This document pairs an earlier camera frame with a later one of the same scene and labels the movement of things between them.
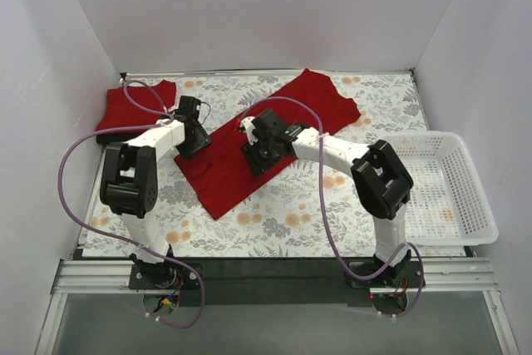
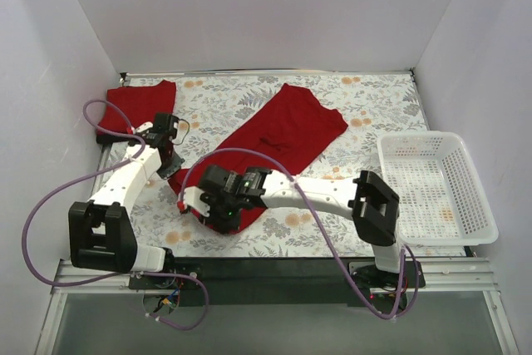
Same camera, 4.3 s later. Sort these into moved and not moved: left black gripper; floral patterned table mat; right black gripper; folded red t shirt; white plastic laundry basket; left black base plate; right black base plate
Moved: right black gripper; left black gripper
Not moved: folded red t shirt; white plastic laundry basket; right black base plate; left black base plate; floral patterned table mat
